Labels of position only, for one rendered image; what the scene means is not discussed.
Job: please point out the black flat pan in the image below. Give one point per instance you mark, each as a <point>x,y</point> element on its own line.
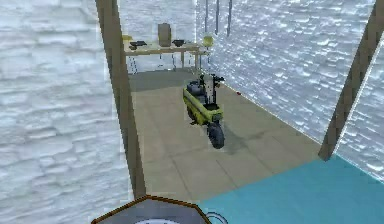
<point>137,44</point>

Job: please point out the pale wooden table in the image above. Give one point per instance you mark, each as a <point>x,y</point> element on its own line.
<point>160,50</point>

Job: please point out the yellow-green motor scooter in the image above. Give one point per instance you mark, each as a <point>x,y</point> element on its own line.
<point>204,106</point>

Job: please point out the tan rectangular box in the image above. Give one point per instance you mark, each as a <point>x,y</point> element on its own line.
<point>164,34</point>

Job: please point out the black bowl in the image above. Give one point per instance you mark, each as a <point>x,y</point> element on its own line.
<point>178,42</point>

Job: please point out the grey octagonal table orange rim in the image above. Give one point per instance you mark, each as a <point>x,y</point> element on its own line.
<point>151,211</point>

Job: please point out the brown door frame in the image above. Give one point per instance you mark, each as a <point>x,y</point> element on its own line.
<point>124,100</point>

